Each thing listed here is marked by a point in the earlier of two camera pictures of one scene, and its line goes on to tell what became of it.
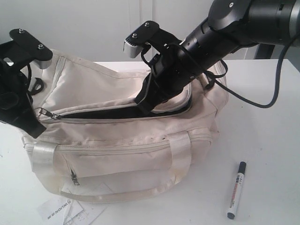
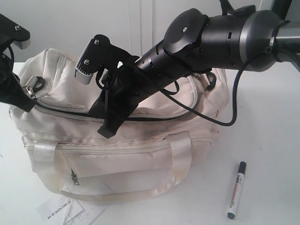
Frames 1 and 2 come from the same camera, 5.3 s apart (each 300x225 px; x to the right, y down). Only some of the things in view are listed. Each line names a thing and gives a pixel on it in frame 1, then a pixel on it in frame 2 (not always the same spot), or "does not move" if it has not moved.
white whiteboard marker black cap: x=233 y=206 does not move
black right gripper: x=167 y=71 -> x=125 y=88
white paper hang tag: x=68 y=211 does not move
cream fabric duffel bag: x=99 y=145 does not move
